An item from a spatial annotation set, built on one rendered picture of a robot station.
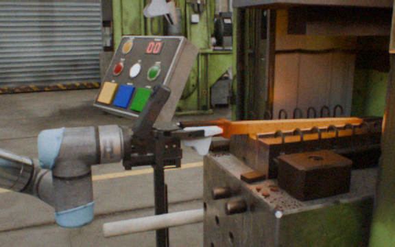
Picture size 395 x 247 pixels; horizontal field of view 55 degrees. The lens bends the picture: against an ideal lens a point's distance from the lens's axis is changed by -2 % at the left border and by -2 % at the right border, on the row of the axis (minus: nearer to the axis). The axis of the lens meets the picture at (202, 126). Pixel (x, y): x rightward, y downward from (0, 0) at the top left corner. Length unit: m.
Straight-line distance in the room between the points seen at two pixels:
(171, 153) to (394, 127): 0.41
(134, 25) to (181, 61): 4.45
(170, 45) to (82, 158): 0.61
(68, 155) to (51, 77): 7.96
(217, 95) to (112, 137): 5.50
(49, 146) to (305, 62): 0.72
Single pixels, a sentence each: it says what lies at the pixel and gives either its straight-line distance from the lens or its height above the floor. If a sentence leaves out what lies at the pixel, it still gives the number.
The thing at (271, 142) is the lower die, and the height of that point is 0.99.
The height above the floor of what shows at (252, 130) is 1.01.
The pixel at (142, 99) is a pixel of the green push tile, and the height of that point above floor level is 1.01.
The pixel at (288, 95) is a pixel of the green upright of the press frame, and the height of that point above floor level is 1.04.
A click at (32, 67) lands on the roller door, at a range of 8.67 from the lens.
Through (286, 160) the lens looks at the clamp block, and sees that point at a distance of 0.76.
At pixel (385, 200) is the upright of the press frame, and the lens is 0.78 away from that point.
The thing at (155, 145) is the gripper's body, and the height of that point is 1.00.
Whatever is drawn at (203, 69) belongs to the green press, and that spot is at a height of 0.66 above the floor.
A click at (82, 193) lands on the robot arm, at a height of 0.92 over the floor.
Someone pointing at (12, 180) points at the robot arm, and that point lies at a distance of 0.85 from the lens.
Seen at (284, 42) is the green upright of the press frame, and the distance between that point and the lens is 1.10.
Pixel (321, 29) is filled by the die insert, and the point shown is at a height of 1.22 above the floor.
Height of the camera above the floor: 1.22
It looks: 14 degrees down
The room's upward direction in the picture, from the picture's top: straight up
